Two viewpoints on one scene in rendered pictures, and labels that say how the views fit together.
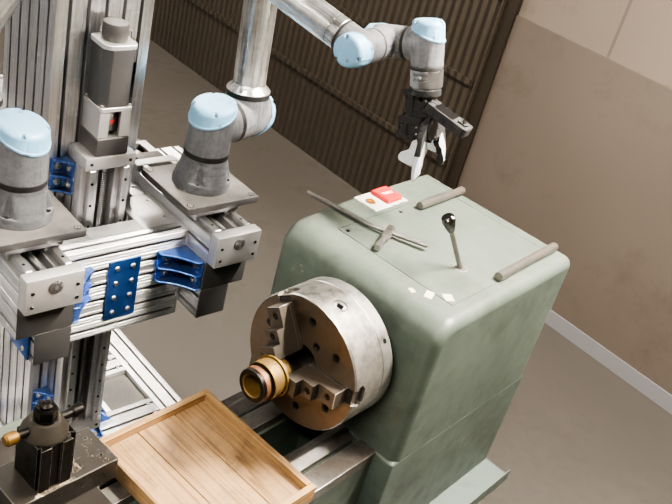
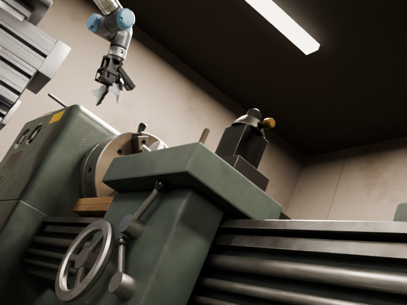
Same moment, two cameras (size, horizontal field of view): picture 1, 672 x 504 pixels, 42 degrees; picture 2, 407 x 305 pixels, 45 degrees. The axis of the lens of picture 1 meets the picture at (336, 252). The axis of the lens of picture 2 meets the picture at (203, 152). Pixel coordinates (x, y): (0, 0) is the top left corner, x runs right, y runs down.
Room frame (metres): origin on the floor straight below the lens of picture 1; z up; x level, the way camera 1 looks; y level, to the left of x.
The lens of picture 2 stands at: (0.72, 1.34, 0.60)
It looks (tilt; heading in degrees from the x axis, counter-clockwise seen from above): 23 degrees up; 295
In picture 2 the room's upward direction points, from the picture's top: 24 degrees clockwise
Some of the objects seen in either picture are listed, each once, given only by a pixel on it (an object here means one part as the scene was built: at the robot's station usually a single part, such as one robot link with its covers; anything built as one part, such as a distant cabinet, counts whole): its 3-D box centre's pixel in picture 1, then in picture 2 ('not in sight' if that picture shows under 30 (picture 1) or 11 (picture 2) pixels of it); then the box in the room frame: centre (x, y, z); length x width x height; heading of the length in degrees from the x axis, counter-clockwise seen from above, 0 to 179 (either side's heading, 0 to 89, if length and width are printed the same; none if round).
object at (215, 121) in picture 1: (212, 124); not in sight; (2.01, 0.39, 1.33); 0.13 x 0.12 x 0.14; 154
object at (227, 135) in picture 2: (46, 451); (239, 152); (1.07, 0.39, 1.07); 0.07 x 0.07 x 0.10; 56
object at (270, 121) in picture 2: (16, 436); (265, 124); (1.02, 0.43, 1.14); 0.04 x 0.02 x 0.02; 146
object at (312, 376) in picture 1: (322, 388); not in sight; (1.42, -0.05, 1.09); 0.12 x 0.11 x 0.05; 56
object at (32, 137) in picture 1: (19, 145); not in sight; (1.63, 0.72, 1.33); 0.13 x 0.12 x 0.14; 71
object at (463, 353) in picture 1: (414, 303); (75, 187); (1.87, -0.23, 1.06); 0.59 x 0.48 x 0.39; 146
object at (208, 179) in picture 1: (203, 165); not in sight; (2.00, 0.39, 1.21); 0.15 x 0.15 x 0.10
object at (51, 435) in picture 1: (44, 424); (249, 127); (1.07, 0.40, 1.14); 0.08 x 0.08 x 0.03
